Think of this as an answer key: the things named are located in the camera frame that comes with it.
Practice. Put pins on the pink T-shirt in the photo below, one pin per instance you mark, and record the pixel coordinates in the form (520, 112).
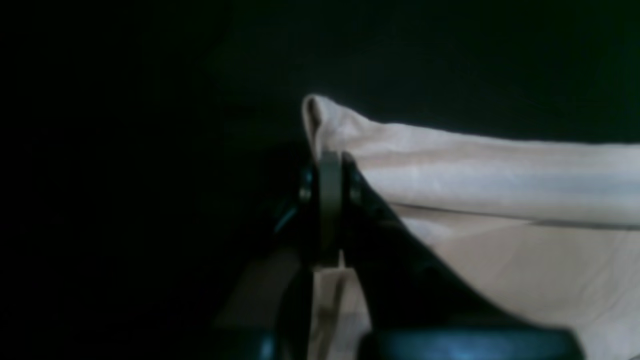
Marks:
(548, 231)

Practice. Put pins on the black table cloth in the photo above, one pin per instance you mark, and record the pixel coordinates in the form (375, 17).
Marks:
(140, 139)

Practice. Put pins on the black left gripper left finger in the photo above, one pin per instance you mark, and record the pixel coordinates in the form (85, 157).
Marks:
(269, 313)

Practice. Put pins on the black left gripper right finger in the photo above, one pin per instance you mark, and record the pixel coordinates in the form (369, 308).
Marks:
(419, 308)

